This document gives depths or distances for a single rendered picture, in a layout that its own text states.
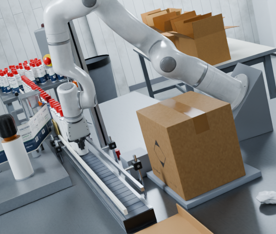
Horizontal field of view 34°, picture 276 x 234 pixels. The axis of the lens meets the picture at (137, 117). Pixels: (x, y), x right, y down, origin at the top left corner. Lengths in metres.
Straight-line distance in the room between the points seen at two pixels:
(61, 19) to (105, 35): 4.81
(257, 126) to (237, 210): 0.59
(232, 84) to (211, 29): 1.69
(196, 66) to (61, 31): 0.56
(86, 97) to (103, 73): 4.24
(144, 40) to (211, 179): 0.65
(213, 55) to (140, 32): 1.86
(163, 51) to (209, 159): 0.50
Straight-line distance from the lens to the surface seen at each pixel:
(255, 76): 1.96
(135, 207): 1.54
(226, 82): 1.96
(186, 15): 4.38
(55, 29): 1.83
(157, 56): 1.81
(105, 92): 6.19
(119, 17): 1.81
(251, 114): 1.96
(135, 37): 1.84
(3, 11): 6.72
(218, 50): 3.67
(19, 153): 2.08
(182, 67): 1.84
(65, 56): 1.86
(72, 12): 1.78
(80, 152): 2.14
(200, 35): 3.59
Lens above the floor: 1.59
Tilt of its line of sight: 17 degrees down
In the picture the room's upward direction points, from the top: 16 degrees counter-clockwise
